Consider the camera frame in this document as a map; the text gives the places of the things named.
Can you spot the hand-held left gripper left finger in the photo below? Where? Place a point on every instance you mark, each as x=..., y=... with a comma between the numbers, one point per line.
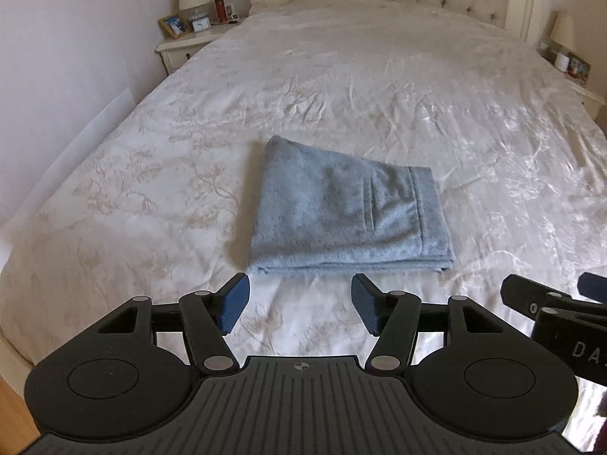
x=234, y=303

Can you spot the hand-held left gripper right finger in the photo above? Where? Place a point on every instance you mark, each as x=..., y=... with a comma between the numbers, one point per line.
x=365, y=305

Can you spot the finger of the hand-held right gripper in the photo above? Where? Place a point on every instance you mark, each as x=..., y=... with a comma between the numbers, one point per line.
x=595, y=286
x=521, y=291

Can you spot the grey pants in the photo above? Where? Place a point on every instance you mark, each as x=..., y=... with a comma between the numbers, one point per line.
x=341, y=208

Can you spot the cream nightstand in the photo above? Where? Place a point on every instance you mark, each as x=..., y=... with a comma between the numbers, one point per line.
x=182, y=50
x=590, y=95

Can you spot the white cup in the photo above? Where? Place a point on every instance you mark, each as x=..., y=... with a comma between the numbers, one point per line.
x=562, y=62

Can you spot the bed with cream floral bedspread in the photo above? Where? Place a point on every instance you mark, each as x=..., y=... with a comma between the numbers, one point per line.
x=332, y=80

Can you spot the small alarm clock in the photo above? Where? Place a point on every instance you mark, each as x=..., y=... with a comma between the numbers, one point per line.
x=201, y=23

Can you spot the small white gadget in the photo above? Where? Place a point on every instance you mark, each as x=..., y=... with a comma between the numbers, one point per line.
x=232, y=14

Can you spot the wooden picture frame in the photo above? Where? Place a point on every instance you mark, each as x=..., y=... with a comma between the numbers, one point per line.
x=174, y=26
x=579, y=67

